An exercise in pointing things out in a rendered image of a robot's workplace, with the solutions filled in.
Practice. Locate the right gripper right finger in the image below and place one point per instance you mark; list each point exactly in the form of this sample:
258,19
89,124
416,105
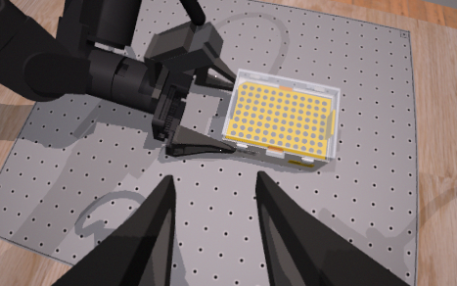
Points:
322,256

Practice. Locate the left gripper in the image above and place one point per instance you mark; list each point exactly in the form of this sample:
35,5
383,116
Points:
135,89

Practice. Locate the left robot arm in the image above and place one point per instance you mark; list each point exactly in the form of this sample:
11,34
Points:
38,67

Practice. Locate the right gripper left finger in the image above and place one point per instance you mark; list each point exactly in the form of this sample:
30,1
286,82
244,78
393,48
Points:
120,259

